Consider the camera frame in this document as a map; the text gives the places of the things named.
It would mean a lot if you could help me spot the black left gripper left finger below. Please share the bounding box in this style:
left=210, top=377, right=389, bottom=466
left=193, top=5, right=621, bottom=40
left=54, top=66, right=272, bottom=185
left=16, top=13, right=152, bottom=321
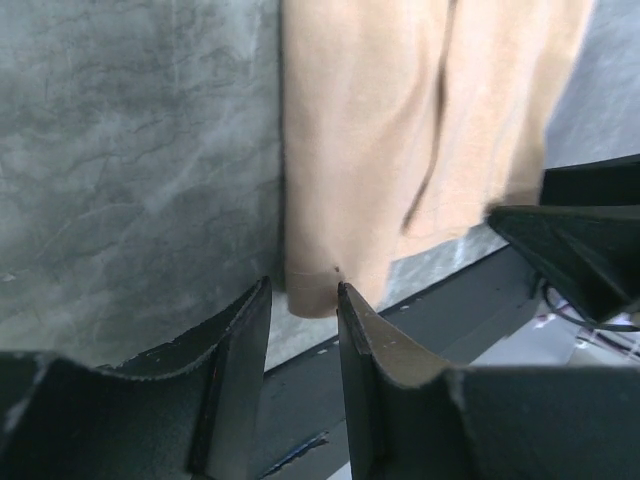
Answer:
left=1, top=279, right=272, bottom=480

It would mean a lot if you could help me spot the beige t shirt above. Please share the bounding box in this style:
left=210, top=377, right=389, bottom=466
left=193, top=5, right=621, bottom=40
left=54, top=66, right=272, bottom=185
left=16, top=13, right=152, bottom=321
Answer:
left=281, top=1, right=594, bottom=318

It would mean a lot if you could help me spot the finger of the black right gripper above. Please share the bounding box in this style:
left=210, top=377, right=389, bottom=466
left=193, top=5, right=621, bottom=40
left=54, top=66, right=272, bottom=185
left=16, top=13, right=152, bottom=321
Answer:
left=540, top=154, right=640, bottom=205
left=487, top=205, right=639, bottom=323

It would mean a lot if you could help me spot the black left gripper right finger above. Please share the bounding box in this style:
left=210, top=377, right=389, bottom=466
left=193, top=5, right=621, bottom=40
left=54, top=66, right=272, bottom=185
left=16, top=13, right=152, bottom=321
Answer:
left=337, top=283, right=639, bottom=479

